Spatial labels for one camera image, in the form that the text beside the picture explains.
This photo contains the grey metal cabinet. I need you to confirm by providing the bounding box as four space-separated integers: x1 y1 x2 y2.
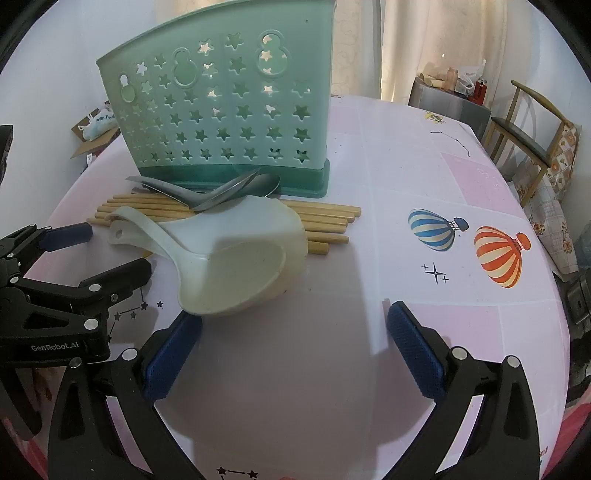
409 76 491 137

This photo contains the cream patterned curtain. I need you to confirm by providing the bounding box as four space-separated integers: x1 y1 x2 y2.
152 0 386 100
381 0 492 104

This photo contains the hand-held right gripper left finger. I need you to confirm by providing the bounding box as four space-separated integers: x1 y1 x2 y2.
48 309 206 480

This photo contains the bundle of wooden chopsticks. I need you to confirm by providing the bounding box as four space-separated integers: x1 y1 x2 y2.
87 193 362 259

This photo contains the pale plastic bag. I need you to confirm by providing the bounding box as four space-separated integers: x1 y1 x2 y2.
78 104 116 139

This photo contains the white plastic ladle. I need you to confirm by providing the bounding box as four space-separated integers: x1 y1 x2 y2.
105 195 309 296

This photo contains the wooden chair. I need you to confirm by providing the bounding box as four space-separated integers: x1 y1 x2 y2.
485 79 580 204

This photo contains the floral patterned sheet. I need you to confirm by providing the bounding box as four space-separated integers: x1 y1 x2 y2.
512 161 580 274

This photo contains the pink printed cloth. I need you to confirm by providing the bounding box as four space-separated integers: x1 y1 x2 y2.
0 369 51 480

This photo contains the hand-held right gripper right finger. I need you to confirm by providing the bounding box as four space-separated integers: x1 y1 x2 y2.
387 301 541 480

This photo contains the cardboard box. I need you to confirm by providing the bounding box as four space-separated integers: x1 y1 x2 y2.
70 105 122 160

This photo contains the crumpled white plastic bag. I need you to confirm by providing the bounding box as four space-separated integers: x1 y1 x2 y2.
457 64 485 89

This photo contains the floral patterned roll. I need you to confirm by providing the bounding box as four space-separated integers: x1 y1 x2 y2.
547 121 580 192

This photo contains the metal spoon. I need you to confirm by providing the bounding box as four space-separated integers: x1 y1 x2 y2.
191 168 264 214
126 173 281 204

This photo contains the green plastic utensil holder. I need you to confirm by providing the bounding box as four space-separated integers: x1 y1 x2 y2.
96 0 332 200

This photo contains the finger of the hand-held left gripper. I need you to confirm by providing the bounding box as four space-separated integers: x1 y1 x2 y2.
0 222 93 278
9 257 154 344

